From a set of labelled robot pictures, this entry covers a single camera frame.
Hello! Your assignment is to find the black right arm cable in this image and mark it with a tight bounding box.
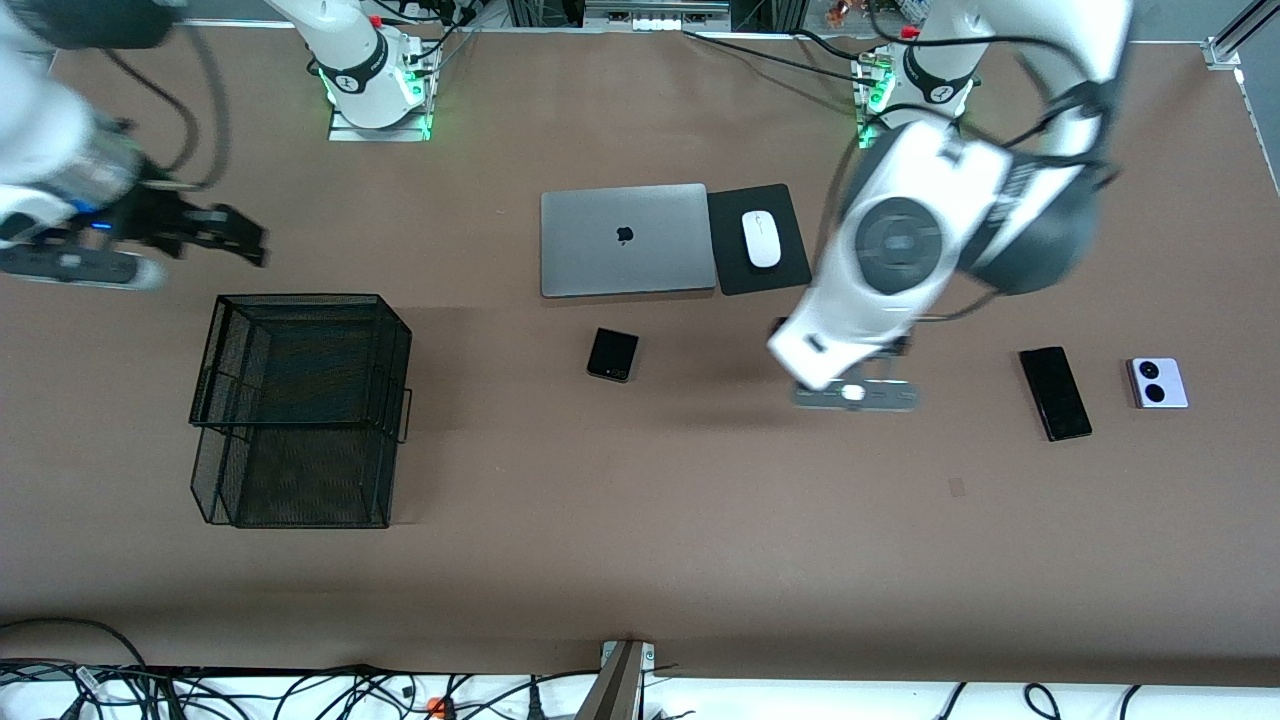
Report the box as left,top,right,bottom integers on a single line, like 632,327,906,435
105,20,231,191

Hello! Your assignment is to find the grey metal frame bracket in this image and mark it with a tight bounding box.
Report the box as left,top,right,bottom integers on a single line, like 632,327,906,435
583,0,733,33

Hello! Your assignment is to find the grey metal camera post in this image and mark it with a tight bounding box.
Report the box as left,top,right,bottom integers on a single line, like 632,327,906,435
575,640,657,720

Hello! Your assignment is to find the long black table cable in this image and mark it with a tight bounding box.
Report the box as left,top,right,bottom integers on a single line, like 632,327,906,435
683,30,881,86

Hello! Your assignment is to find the white lavender flip phone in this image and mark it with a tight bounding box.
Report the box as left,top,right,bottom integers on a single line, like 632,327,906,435
1127,357,1190,410

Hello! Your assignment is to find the short black table cable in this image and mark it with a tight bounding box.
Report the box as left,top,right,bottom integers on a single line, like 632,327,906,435
795,28,873,59

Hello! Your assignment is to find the black mouse pad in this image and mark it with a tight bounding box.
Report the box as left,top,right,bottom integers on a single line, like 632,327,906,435
706,183,813,297

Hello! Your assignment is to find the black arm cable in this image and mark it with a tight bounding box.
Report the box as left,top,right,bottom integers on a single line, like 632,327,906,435
105,20,231,191
825,0,1121,323

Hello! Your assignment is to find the black wire mesh basket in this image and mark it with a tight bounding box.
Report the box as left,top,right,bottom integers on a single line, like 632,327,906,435
188,293,414,530

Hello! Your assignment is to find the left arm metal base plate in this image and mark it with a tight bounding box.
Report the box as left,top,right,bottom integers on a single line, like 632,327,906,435
857,105,906,151

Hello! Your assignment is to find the white computer mouse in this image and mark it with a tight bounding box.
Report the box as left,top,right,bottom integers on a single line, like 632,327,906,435
741,210,783,269

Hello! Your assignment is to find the aluminium frame rail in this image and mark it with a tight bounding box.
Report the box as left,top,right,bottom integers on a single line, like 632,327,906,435
1203,0,1280,71

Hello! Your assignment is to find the small black flip phone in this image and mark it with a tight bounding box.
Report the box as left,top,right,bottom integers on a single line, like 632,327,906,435
586,326,640,384

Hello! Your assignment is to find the long black floor cable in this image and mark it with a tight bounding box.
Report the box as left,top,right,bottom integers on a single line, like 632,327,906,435
140,662,601,691

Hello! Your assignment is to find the long black smartphone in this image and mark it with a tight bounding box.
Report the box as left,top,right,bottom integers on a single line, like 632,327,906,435
1018,346,1094,443

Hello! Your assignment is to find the silver closed laptop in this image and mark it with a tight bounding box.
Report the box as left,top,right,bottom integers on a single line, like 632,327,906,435
540,183,718,299

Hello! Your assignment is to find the black base cable bundle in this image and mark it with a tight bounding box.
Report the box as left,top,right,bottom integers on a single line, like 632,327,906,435
405,0,481,76

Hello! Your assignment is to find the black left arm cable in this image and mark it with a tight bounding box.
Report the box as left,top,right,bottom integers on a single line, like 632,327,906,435
825,0,1121,323

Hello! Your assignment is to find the grey curved floor cable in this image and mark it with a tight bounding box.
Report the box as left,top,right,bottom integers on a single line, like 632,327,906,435
0,617,151,691

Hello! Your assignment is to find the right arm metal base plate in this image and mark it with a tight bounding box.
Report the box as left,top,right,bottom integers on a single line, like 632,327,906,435
328,105,433,143

